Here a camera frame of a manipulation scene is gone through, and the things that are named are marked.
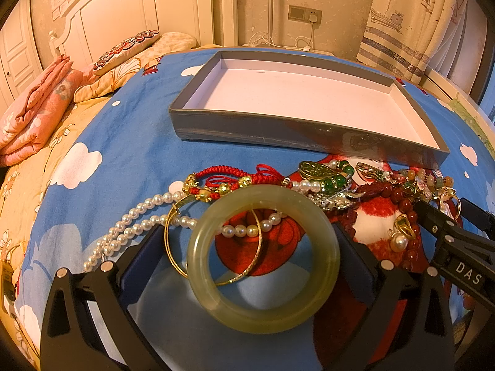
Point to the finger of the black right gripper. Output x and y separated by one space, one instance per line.
439 225
482 219

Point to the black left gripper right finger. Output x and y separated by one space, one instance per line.
381 317

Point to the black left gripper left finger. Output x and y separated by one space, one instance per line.
69 337

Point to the thin gold bangle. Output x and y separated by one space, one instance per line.
173 249

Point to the green enamel gold pendant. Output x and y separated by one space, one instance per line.
332 177

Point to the gold triple ring bangles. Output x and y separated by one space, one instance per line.
448 203

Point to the yellow floral duvet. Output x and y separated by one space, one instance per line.
22 193

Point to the blue cartoon cloud bedsheet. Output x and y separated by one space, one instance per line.
127 167

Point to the grey shallow cardboard box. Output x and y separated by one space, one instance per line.
303 102

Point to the striped cream curtain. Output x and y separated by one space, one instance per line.
402 36

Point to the folded pink quilt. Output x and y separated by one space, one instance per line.
32 118

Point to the cream floral pillow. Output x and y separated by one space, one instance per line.
117 77

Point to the white wardrobe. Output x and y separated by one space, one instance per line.
20 63

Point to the white floor lamp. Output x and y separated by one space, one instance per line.
261 13

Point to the embroidered patterned pillow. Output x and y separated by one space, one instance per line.
126 49

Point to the white wooden headboard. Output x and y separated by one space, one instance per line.
93 26

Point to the wall power socket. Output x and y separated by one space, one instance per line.
304 14

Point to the white charger with cable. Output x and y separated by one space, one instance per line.
301 43

